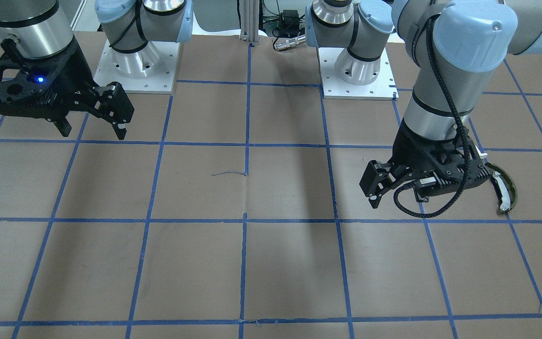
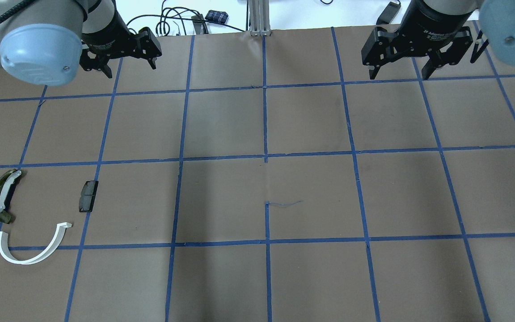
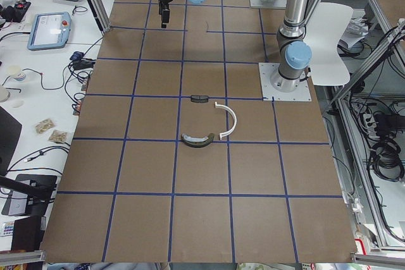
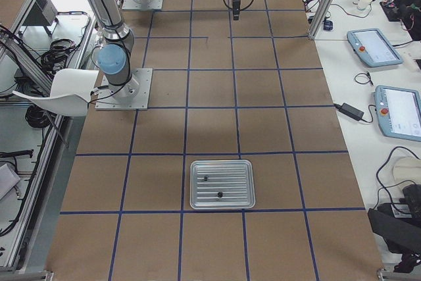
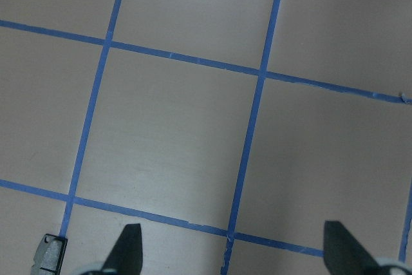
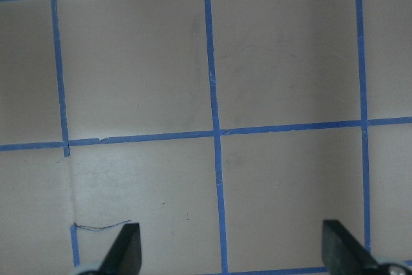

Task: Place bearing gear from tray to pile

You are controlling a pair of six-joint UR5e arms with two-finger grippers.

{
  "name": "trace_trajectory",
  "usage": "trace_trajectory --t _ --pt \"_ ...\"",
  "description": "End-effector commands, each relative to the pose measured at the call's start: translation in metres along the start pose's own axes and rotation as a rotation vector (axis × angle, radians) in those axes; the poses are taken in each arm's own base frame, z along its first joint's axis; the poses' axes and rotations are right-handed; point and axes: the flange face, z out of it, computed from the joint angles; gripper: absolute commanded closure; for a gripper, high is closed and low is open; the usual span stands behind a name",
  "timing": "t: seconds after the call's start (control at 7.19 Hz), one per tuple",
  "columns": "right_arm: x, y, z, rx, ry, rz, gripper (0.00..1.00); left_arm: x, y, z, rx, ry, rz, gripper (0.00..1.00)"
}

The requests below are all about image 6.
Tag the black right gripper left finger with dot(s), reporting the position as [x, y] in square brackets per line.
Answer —
[125, 254]

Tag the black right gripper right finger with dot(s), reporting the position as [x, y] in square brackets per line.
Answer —
[342, 253]

